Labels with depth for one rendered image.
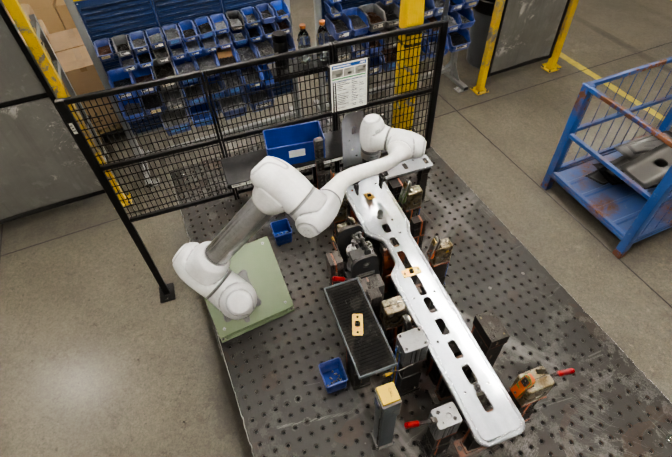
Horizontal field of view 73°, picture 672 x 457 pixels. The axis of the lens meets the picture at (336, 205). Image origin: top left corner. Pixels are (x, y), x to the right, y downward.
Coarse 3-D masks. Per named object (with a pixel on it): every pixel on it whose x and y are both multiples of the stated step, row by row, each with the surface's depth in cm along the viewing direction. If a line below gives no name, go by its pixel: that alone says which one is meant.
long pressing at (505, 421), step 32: (352, 192) 231; (384, 192) 230; (384, 224) 216; (416, 256) 203; (416, 288) 191; (416, 320) 181; (448, 320) 181; (448, 352) 172; (480, 352) 172; (448, 384) 164; (480, 384) 163; (480, 416) 156; (512, 416) 156
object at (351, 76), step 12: (348, 60) 232; (360, 60) 235; (336, 72) 235; (348, 72) 237; (360, 72) 240; (336, 84) 240; (348, 84) 242; (360, 84) 245; (348, 96) 248; (360, 96) 250; (348, 108) 253
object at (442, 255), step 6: (444, 240) 202; (444, 246) 200; (450, 246) 201; (438, 252) 200; (444, 252) 202; (450, 252) 204; (438, 258) 204; (444, 258) 206; (432, 264) 207; (438, 264) 208; (444, 264) 210; (438, 270) 212; (444, 270) 214; (438, 276) 216; (444, 276) 218
